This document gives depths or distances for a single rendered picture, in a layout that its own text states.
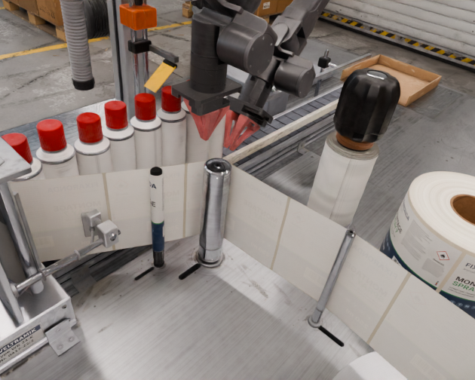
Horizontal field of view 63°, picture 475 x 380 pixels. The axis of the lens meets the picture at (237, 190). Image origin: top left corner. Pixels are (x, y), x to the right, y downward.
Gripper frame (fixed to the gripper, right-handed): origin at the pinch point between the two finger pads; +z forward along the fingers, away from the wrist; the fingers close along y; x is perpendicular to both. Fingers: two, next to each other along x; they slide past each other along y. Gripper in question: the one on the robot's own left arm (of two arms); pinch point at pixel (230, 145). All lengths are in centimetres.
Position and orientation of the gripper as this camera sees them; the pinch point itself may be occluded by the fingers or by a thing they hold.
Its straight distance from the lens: 82.8
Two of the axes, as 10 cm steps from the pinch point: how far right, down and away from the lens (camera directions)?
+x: 4.4, 1.4, 8.9
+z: -4.4, 9.0, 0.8
